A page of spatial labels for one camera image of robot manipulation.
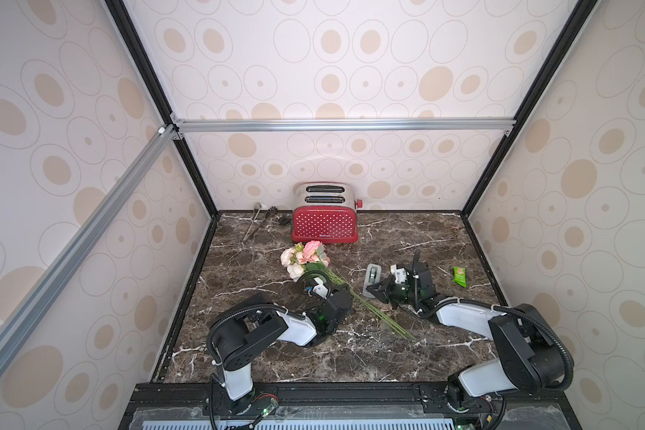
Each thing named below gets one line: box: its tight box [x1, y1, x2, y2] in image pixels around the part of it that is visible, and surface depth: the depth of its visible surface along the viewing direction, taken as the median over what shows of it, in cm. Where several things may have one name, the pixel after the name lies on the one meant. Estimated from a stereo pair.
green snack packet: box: [452, 266, 467, 288], surface depth 100 cm
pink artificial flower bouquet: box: [280, 240, 416, 341], surface depth 92 cm
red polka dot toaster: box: [292, 180, 363, 244], surface depth 104 cm
